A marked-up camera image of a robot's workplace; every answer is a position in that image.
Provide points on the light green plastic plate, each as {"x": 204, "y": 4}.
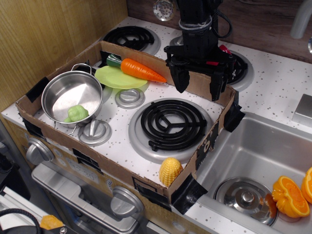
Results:
{"x": 113, "y": 77}

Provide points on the yellow toy corn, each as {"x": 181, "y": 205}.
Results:
{"x": 169, "y": 171}

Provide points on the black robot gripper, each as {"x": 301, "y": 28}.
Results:
{"x": 200, "y": 53}

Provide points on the right silver oven knob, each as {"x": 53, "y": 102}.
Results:
{"x": 124, "y": 203}

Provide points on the silver stovetop knob lower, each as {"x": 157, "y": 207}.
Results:
{"x": 95, "y": 133}

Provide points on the left silver oven knob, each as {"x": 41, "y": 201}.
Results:
{"x": 38, "y": 152}

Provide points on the orange toy carrot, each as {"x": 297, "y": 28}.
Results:
{"x": 134, "y": 68}

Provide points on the steel sink basin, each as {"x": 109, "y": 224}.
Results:
{"x": 262, "y": 150}

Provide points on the silver stovetop knob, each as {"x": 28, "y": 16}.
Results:
{"x": 177, "y": 41}
{"x": 130, "y": 98}
{"x": 95, "y": 133}

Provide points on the front black coil burner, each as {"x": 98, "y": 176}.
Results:
{"x": 172, "y": 124}

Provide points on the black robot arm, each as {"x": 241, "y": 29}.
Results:
{"x": 200, "y": 15}

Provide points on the steel pot lid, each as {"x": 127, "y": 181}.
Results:
{"x": 249, "y": 197}

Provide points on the silver rear stovetop knob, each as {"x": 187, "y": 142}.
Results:
{"x": 177, "y": 41}

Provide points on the rear right coil burner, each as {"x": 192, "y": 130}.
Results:
{"x": 241, "y": 69}

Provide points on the grey square faucet base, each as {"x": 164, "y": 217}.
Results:
{"x": 303, "y": 112}

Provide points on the silver stovetop knob upper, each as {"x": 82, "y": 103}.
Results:
{"x": 130, "y": 98}

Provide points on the orange toy piece right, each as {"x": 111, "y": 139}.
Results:
{"x": 306, "y": 186}

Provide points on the red toy pepper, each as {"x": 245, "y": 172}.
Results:
{"x": 222, "y": 48}

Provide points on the orange toy half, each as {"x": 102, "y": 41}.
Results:
{"x": 289, "y": 198}

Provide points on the silver oven knob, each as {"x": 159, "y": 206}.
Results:
{"x": 124, "y": 203}
{"x": 38, "y": 152}

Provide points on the silver oven door handle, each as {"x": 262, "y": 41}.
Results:
{"x": 88, "y": 217}

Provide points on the silver faucet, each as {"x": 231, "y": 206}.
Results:
{"x": 301, "y": 19}

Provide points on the yellow toy piece bottom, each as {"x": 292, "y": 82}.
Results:
{"x": 49, "y": 222}

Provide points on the green toy vegetable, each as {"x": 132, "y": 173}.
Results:
{"x": 76, "y": 113}

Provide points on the small steel pot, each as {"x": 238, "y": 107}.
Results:
{"x": 75, "y": 87}

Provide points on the hanging perforated ladle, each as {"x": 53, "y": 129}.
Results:
{"x": 164, "y": 9}

